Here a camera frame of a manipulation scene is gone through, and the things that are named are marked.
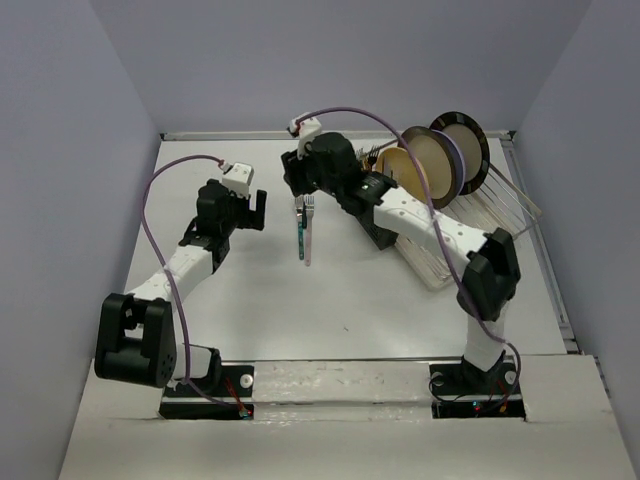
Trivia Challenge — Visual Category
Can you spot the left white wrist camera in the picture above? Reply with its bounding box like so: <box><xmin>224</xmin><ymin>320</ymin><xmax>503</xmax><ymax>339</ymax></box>
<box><xmin>221</xmin><ymin>162</ymin><xmax>255</xmax><ymax>199</ymax></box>

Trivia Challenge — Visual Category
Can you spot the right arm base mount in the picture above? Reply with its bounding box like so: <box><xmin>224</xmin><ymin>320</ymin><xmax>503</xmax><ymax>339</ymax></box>
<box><xmin>428</xmin><ymin>362</ymin><xmax>526</xmax><ymax>420</ymax></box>

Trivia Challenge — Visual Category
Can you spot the clear drain tray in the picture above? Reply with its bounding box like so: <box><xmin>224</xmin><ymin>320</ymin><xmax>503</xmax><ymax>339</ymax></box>
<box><xmin>396</xmin><ymin>194</ymin><xmax>536</xmax><ymax>291</ymax></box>

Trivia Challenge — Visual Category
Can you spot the brown rimmed beige plate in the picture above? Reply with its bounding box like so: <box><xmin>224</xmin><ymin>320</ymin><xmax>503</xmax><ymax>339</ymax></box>
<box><xmin>402</xmin><ymin>126</ymin><xmax>457</xmax><ymax>210</ymax></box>

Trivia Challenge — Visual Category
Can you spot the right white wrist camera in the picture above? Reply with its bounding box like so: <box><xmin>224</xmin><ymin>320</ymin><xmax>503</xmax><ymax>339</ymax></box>
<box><xmin>287</xmin><ymin>113</ymin><xmax>323</xmax><ymax>160</ymax></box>

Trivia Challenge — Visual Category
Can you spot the silver fork pink handle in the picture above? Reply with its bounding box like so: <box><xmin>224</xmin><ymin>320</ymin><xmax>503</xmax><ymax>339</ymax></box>
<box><xmin>304</xmin><ymin>195</ymin><xmax>315</xmax><ymax>267</ymax></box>

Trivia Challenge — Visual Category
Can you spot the black patterned plate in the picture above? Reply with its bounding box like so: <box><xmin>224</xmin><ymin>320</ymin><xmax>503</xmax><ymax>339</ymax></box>
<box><xmin>430</xmin><ymin>111</ymin><xmax>491</xmax><ymax>195</ymax></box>

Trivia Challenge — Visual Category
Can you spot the purple plate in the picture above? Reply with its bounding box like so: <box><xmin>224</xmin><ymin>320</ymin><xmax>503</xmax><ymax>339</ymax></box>
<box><xmin>435</xmin><ymin>130</ymin><xmax>466</xmax><ymax>196</ymax></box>

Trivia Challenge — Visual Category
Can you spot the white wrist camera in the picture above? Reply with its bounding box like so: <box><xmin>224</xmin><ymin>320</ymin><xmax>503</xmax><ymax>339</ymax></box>
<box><xmin>287</xmin><ymin>113</ymin><xmax>323</xmax><ymax>160</ymax></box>
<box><xmin>221</xmin><ymin>162</ymin><xmax>255</xmax><ymax>199</ymax></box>

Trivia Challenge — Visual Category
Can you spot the black handled fork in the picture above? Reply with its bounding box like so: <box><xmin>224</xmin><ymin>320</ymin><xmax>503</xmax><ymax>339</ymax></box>
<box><xmin>363</xmin><ymin>146</ymin><xmax>380</xmax><ymax>171</ymax></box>

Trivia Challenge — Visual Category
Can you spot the yellow plate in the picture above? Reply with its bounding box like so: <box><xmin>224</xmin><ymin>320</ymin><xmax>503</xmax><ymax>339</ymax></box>
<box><xmin>375</xmin><ymin>147</ymin><xmax>429</xmax><ymax>204</ymax></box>

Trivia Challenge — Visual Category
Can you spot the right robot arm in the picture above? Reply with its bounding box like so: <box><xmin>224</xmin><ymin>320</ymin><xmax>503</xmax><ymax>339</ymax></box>
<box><xmin>281</xmin><ymin>132</ymin><xmax>521</xmax><ymax>392</ymax></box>

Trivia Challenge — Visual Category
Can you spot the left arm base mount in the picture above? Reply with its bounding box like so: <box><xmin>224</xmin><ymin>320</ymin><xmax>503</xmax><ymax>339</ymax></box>
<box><xmin>158</xmin><ymin>363</ymin><xmax>255</xmax><ymax>421</ymax></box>

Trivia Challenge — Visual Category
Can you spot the black utensil caddy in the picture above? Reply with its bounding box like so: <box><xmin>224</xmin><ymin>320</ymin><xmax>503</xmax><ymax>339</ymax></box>
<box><xmin>357</xmin><ymin>211</ymin><xmax>398</xmax><ymax>250</ymax></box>

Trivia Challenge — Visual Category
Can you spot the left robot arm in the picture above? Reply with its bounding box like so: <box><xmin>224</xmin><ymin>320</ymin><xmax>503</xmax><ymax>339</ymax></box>
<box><xmin>94</xmin><ymin>180</ymin><xmax>268</xmax><ymax>395</ymax></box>

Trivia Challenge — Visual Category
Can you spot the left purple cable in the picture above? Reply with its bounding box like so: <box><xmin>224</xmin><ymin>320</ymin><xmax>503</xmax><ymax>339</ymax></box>
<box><xmin>140</xmin><ymin>154</ymin><xmax>251</xmax><ymax>411</ymax></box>

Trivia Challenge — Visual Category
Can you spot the wire dish rack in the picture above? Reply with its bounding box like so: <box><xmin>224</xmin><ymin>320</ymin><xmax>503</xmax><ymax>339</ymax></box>
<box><xmin>363</xmin><ymin>144</ymin><xmax>540</xmax><ymax>228</ymax></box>

